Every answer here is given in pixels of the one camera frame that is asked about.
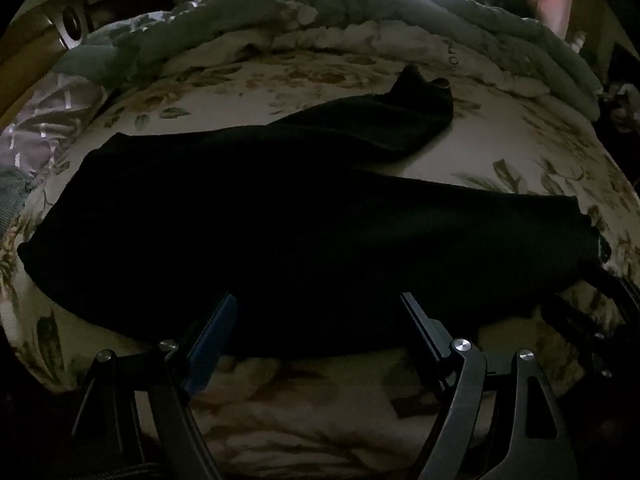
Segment black pants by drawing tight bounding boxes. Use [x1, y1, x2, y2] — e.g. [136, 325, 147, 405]
[17, 63, 613, 361]

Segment wooden headboard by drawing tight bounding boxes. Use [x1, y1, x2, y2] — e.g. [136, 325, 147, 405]
[0, 0, 176, 133]

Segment green knit cloth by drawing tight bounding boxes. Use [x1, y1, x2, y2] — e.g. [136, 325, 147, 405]
[0, 164, 32, 233]

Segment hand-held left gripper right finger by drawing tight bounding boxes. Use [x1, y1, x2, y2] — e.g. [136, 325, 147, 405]
[399, 291, 578, 480]

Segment floral bed blanket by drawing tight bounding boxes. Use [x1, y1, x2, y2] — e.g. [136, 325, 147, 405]
[0, 25, 640, 480]

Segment round metal headboard fitting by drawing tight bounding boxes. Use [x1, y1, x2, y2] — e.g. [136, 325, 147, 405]
[55, 4, 92, 42]

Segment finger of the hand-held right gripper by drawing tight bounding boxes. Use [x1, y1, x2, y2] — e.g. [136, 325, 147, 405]
[541, 296, 623, 382]
[585, 262, 640, 313]

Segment white cloth bundle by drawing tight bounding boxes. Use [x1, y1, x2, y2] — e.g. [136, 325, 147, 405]
[611, 82, 640, 128]

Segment dark framed screen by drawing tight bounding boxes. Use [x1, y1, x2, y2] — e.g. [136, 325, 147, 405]
[607, 42, 640, 86]

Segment purple patterned pillow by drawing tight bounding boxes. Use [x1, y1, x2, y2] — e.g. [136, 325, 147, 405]
[0, 10, 168, 183]

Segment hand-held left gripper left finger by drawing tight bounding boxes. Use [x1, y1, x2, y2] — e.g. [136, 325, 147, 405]
[70, 292, 238, 480]

